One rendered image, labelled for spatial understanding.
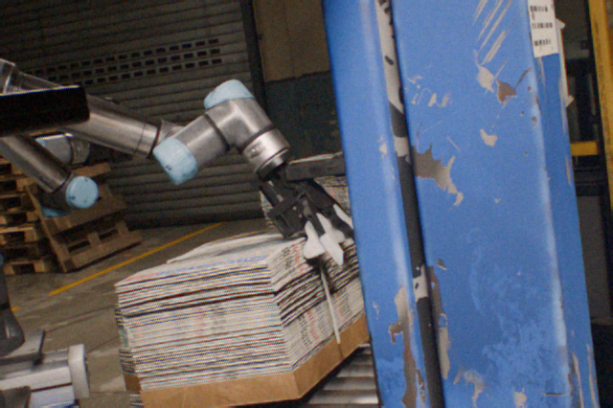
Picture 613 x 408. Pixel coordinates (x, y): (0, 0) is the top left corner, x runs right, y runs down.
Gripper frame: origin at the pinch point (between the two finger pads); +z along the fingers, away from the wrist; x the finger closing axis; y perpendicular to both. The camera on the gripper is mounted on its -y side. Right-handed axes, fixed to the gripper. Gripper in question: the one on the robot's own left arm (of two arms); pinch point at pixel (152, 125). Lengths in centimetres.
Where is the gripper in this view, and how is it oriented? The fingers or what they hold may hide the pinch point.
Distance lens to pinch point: 264.5
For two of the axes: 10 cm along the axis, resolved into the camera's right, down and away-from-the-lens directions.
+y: 0.6, 9.7, 2.4
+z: 7.9, -1.9, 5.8
